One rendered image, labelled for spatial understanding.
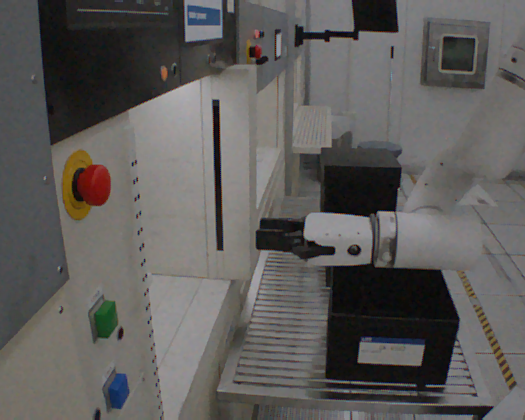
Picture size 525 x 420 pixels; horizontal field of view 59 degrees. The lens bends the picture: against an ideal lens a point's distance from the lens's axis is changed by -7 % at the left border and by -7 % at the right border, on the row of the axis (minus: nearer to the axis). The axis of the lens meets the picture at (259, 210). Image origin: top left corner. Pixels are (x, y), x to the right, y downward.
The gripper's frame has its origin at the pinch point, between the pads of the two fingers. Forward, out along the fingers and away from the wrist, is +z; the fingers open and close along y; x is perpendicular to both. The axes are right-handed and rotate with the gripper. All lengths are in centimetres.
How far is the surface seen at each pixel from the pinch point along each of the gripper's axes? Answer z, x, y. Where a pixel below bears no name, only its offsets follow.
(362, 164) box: -22, -17, 108
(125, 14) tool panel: 14.8, 32.0, -15.1
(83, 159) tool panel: 15.3, 18.2, -26.7
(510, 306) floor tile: -123, -118, 182
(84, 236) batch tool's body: 15.5, 10.8, -28.2
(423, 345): -30.8, -31.9, 18.3
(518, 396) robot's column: -54, -43, 15
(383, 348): -22.4, -33.2, 18.4
